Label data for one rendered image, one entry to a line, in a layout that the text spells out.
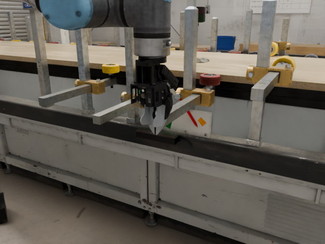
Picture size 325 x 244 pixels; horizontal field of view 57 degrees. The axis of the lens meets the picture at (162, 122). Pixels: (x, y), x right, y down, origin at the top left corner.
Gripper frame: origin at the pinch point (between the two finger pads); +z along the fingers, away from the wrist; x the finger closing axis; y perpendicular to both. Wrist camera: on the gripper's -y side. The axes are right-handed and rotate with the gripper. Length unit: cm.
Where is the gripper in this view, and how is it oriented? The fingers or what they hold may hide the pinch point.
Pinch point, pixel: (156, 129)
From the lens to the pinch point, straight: 82.2
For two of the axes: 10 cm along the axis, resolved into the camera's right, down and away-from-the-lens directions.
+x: 8.8, 1.6, -4.4
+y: -4.7, 3.0, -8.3
